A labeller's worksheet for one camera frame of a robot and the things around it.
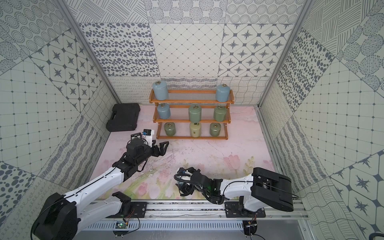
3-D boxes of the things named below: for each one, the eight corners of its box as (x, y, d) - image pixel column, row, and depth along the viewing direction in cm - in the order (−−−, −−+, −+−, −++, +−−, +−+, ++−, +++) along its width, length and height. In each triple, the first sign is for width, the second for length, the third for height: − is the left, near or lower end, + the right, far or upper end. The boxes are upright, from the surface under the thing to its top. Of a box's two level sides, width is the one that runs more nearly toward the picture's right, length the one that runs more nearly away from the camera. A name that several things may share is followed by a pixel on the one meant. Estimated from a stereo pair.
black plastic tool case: (107, 131, 107) (102, 126, 102) (118, 108, 122) (115, 102, 117) (134, 131, 107) (131, 126, 102) (142, 108, 122) (140, 102, 117)
